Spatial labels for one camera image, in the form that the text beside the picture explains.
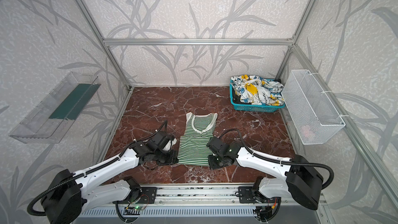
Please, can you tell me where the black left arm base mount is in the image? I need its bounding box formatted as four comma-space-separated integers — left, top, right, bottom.
123, 177, 158, 204

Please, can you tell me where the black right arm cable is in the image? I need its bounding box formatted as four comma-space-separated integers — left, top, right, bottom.
217, 128, 335, 190

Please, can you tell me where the teal plastic laundry basket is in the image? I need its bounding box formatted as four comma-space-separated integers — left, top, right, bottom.
230, 80, 286, 113

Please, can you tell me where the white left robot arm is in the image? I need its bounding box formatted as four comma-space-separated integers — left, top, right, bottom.
40, 144, 177, 224

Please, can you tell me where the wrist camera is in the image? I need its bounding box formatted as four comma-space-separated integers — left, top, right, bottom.
206, 136, 231, 159
147, 131, 177, 152

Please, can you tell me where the green white striped shirt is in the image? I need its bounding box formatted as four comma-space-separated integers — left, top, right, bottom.
177, 112, 218, 167

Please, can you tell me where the clear plastic wall tray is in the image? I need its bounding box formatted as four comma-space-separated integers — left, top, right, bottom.
9, 72, 101, 144

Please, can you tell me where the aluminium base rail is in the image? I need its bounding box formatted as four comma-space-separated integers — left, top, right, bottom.
66, 183, 325, 218

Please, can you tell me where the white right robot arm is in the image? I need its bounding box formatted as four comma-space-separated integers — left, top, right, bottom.
207, 143, 323, 210

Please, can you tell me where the white yellow blue printed garment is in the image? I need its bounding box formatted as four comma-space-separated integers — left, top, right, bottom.
230, 75, 285, 106

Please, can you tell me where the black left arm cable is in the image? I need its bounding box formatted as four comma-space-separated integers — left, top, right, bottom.
27, 120, 169, 217

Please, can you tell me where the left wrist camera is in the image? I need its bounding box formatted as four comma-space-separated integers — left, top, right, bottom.
147, 131, 177, 152

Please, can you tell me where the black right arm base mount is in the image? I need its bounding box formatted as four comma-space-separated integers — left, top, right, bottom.
235, 177, 280, 205

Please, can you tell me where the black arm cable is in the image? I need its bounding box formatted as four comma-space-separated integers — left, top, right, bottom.
27, 120, 169, 217
217, 128, 335, 190

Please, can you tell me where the white wire mesh basket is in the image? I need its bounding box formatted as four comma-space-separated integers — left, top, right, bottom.
282, 69, 345, 145

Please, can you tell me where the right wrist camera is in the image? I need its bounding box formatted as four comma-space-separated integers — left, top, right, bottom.
206, 136, 231, 159

